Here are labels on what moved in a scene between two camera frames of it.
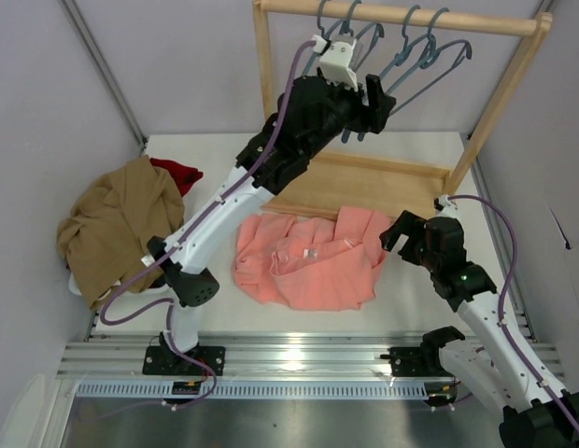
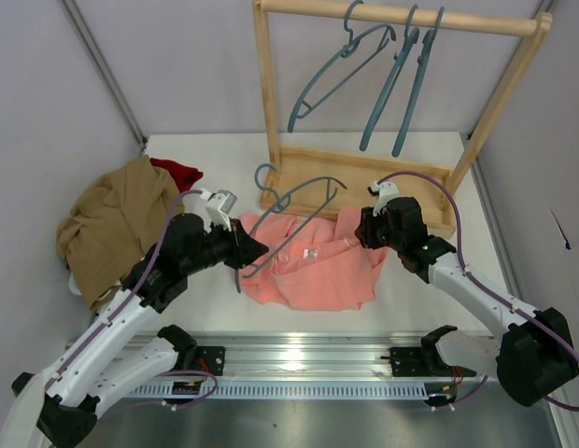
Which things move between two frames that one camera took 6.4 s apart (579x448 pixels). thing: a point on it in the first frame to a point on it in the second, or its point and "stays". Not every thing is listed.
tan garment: (106, 231) stays
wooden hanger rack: (330, 183) stays
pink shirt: (309, 263) stays
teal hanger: (326, 33) to (282, 205)
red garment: (183, 176) stays
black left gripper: (373, 105) to (234, 244)
